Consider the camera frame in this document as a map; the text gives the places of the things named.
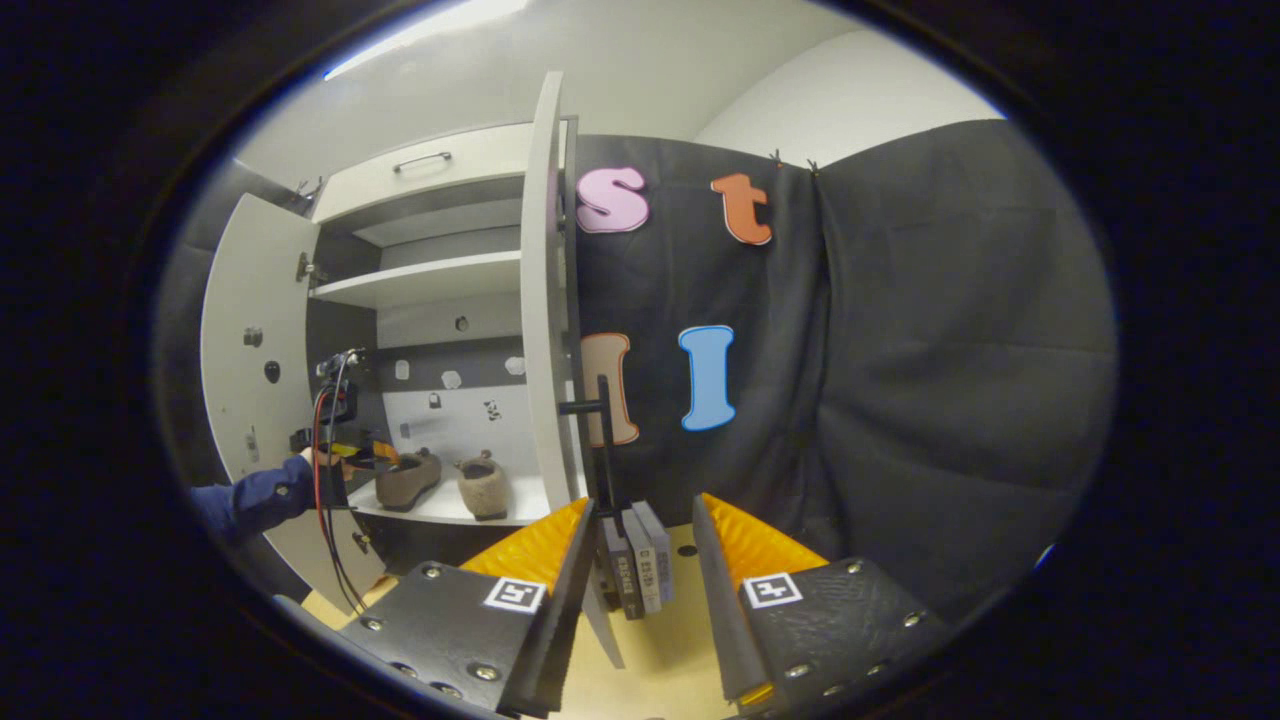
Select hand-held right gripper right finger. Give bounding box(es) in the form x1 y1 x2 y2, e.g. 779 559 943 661
692 492 951 713

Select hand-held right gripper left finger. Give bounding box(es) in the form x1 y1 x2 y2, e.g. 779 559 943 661
335 497 598 719

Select brown fuzzy shoe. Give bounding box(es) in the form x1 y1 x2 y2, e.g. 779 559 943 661
455 450 511 522
375 448 443 513

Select white shoe cabinet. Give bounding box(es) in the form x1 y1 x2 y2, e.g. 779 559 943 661
305 115 581 576

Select white cabinet door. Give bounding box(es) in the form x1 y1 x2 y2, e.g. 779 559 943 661
520 70 626 669
200 193 389 603

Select white cabinet shelf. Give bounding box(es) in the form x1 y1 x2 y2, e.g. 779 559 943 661
310 250 523 309

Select white cabinet drawer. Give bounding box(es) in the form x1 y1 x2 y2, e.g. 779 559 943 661
312 122 536 223

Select dark grey printed box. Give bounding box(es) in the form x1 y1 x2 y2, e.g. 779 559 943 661
598 515 633 621
632 500 675 606
620 508 663 616

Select red cable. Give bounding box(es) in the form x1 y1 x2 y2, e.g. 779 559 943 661
312 385 351 591

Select black cable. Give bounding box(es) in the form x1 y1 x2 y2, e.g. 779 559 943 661
318 350 369 613

